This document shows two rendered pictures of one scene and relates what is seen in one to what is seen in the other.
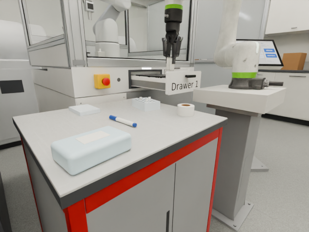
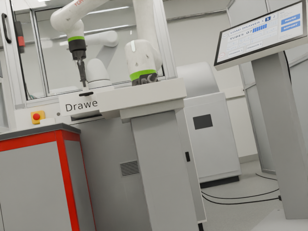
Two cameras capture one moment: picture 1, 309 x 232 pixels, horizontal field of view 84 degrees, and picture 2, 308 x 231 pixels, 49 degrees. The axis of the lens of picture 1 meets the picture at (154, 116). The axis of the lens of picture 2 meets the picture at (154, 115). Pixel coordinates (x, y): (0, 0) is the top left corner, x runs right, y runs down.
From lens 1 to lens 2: 1.57 m
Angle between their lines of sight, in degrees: 44
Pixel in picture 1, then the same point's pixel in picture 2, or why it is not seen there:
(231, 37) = not seen: hidden behind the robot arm
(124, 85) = (65, 118)
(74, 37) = (15, 89)
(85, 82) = (26, 120)
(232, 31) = (141, 34)
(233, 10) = (137, 13)
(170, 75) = (62, 98)
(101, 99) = not seen: hidden behind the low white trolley
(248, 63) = (129, 64)
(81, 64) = (21, 107)
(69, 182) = not seen: outside the picture
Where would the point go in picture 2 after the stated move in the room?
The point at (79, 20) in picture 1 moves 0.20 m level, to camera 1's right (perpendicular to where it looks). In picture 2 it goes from (19, 75) to (36, 65)
